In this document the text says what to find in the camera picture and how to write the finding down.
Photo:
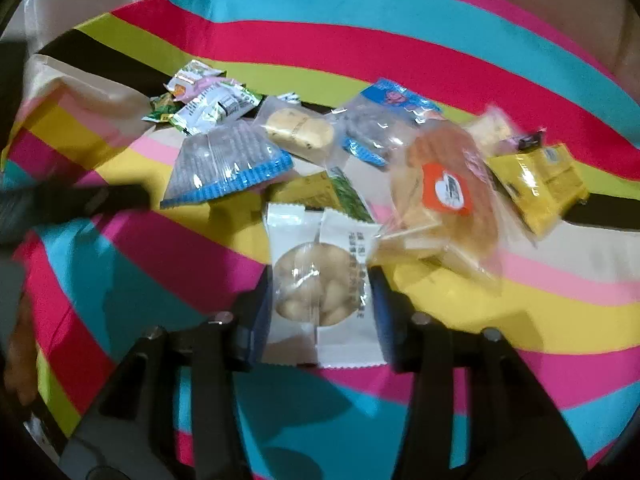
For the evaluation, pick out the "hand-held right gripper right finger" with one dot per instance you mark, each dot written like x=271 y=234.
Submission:
x=381 y=305

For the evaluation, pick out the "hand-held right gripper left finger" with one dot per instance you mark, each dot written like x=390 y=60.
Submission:
x=260 y=312

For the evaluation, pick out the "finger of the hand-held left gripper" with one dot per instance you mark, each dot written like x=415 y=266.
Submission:
x=85 y=201

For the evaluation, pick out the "white packet of round cookies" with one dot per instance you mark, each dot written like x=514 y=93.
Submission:
x=342 y=240

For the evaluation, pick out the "dark green snack packet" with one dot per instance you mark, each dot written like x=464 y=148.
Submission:
x=351 y=201

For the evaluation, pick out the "small green candy packet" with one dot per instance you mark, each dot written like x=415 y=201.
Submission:
x=161 y=109

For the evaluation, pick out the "yellow-green snack packet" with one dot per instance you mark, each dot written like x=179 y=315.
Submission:
x=305 y=192

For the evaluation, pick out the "bread packet with orange label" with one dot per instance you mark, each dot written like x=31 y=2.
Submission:
x=450 y=190

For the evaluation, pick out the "clear packet with blue trim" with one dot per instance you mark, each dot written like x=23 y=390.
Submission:
x=225 y=165

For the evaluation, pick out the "small pink and white packet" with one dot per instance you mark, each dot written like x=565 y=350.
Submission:
x=192 y=84

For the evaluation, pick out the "green and white snack packet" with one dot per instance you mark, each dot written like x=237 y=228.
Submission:
x=215 y=107

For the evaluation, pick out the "clear packet with blue top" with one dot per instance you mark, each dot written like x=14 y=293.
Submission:
x=380 y=127

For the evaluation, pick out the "clear packet with yellow bun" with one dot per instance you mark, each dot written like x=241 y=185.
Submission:
x=300 y=130

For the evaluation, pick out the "yellow snack packet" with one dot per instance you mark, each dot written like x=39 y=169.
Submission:
x=535 y=185

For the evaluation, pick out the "small clear cracker packet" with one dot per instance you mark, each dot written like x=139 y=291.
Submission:
x=492 y=127

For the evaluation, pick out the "small dark snack packet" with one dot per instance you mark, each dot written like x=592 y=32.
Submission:
x=531 y=140

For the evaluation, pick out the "striped colourful blanket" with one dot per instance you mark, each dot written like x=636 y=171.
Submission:
x=350 y=45

